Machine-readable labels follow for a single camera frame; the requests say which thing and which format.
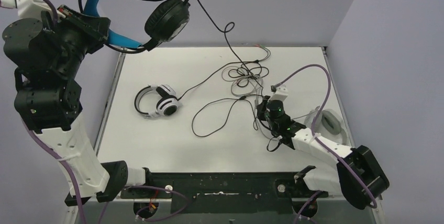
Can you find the black headphones with blue band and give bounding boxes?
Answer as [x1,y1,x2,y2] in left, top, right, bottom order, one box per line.
[77,0,190,54]

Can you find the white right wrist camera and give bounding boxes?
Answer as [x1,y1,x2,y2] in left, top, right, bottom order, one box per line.
[270,84,288,102]

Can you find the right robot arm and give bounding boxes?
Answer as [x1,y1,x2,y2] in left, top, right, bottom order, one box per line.
[256,96,390,209]

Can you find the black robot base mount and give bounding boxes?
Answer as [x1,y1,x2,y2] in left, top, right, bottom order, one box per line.
[121,172,314,214]

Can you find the grey white headphones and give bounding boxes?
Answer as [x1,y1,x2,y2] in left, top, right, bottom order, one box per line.
[304,106,349,145]

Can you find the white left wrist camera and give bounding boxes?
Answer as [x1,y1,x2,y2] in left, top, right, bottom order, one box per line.
[1,0,66,23]

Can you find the white and black headphones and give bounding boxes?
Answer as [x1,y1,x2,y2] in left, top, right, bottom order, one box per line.
[134,84,183,119]

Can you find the black headphone cable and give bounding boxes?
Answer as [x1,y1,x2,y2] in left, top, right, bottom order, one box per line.
[185,0,278,153]

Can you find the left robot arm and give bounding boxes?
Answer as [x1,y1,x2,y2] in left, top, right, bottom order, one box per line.
[2,5,155,206]

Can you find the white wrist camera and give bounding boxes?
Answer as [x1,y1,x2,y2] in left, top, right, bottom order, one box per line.
[270,84,288,102]
[1,0,66,23]

